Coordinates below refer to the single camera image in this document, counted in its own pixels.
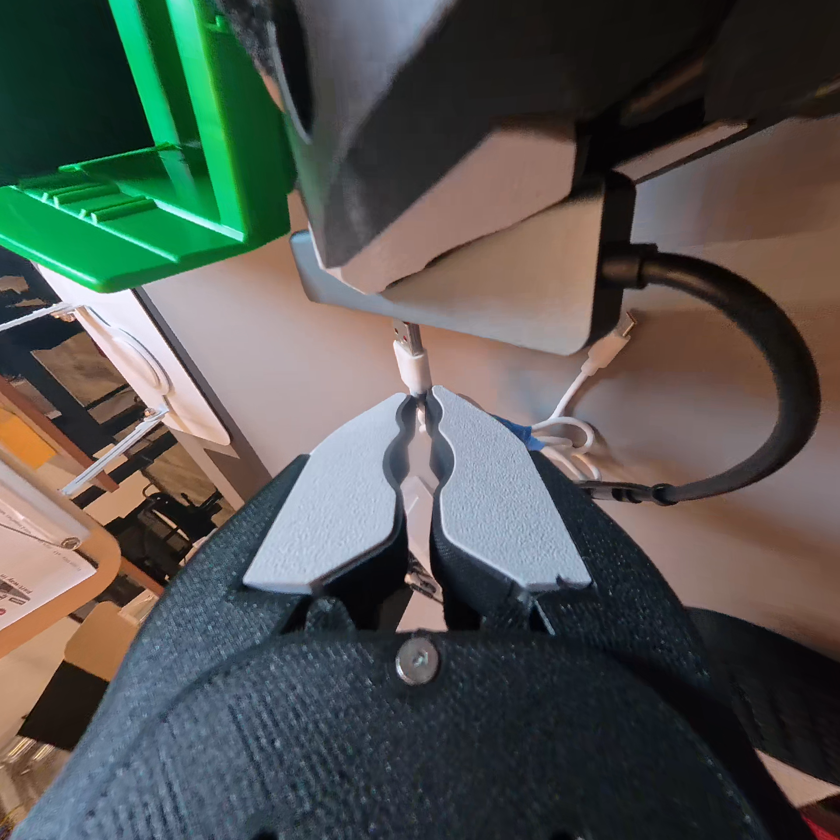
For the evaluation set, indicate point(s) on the white desk panel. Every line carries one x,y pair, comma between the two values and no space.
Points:
131,308

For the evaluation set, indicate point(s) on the black usb hub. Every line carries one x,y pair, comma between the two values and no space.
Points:
618,216

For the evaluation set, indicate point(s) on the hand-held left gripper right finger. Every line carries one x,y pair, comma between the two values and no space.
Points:
505,518

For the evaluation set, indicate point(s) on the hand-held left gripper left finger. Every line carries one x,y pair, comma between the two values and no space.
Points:
328,518

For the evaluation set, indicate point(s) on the light wooden board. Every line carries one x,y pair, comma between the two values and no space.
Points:
108,558

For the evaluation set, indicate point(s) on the yellow box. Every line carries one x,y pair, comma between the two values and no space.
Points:
26,439

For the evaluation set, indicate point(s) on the printed instruction sheet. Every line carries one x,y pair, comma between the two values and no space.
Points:
33,571

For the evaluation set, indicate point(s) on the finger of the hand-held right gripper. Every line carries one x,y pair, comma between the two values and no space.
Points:
472,197
682,152

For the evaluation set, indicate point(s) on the green plastic bin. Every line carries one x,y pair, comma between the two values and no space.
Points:
190,98

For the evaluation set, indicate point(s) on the blue tape wrap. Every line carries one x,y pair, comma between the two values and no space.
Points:
522,433

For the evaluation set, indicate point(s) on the metal holder bar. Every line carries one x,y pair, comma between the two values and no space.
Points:
111,453

